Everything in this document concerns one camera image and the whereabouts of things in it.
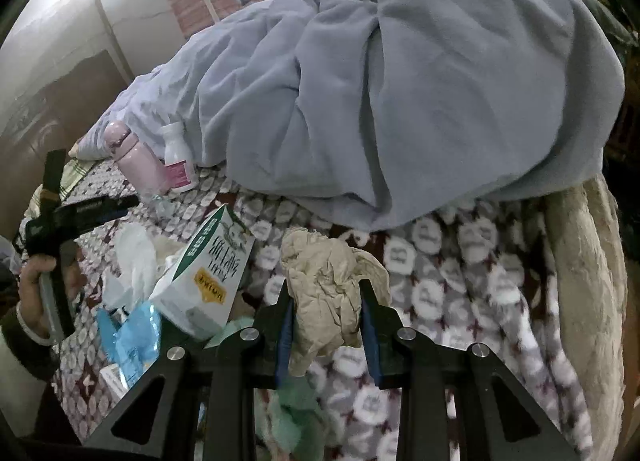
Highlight person's left forearm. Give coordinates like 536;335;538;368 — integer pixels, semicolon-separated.
0;308;61;437

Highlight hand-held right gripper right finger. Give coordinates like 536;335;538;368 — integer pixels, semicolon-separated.
360;280;582;461

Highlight pink thermos bottle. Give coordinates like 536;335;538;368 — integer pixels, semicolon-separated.
103;121;171;194

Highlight grey-blue fleece blanket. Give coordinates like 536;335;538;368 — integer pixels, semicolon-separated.
117;0;627;233

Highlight white green milk carton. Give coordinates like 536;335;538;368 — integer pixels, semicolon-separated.
148;204;256;342

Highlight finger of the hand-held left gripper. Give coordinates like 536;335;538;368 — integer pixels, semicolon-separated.
60;195;142;232

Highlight brown wooden cabinet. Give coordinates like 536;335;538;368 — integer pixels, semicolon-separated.
0;48;136;202

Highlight beige paper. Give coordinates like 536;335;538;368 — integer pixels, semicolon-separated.
279;227;392;378

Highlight beige quilt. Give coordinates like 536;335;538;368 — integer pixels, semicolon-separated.
545;173;628;457

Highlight green checked cloth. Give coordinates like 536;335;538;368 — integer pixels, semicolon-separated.
60;158;96;202

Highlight person's left hand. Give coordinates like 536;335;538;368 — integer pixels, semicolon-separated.
17;248;90;340

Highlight blue plastic wrapper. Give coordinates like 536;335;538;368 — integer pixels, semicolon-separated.
96;301;163;392

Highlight clear plastic wrapper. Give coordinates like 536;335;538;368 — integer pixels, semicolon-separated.
135;186;176;222

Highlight crumpled white tissue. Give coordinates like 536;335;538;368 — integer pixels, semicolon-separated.
102;223;158;309

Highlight white bottle pink label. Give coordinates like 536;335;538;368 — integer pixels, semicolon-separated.
160;122;197;193

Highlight lavender printed pillow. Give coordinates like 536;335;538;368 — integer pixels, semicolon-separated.
67;91;131;162

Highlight brown white patterned blanket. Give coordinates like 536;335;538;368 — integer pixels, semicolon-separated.
20;156;596;461

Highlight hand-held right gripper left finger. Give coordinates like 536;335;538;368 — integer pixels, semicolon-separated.
82;280;297;461

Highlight small white box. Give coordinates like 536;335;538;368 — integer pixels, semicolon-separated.
100;363;126;402

